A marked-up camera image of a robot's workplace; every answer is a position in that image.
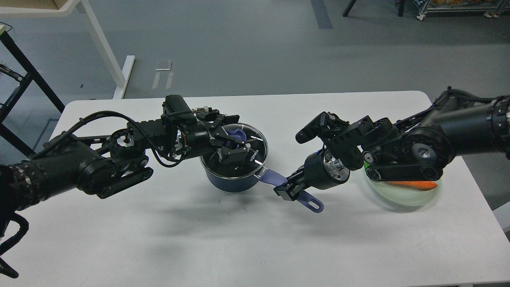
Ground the pale green glass plate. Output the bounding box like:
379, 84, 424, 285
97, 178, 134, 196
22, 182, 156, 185
366, 178, 441, 208

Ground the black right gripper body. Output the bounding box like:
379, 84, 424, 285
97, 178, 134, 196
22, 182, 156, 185
295, 149, 350, 190

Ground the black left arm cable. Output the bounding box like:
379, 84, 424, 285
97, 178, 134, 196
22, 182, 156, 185
50, 111, 188, 168

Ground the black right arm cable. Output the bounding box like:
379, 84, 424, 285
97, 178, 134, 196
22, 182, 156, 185
432, 86, 498, 110

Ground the glass pot lid purple knob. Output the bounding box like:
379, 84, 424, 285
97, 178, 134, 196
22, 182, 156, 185
199, 123, 269, 178

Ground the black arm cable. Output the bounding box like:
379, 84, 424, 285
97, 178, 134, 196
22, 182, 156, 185
432, 86, 498, 110
50, 111, 188, 168

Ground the orange toy carrot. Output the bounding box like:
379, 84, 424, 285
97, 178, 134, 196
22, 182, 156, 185
363, 155, 438, 189

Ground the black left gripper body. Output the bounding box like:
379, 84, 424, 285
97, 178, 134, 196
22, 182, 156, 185
161, 95, 224, 159

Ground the metal wire cart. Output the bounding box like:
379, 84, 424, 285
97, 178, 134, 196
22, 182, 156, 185
411, 0, 509, 21

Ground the white desk frame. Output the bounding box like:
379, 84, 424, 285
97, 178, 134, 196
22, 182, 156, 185
0, 0, 135, 100

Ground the dark blue saucepan purple handle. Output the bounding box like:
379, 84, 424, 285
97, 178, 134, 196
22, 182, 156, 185
200, 159, 325, 213

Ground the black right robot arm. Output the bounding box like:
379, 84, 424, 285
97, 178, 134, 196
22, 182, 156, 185
274, 87, 509, 203

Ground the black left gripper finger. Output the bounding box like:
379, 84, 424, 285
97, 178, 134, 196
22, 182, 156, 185
217, 138, 263, 165
207, 113, 240, 140

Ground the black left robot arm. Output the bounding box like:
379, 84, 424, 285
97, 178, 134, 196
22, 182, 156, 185
0, 95, 255, 254

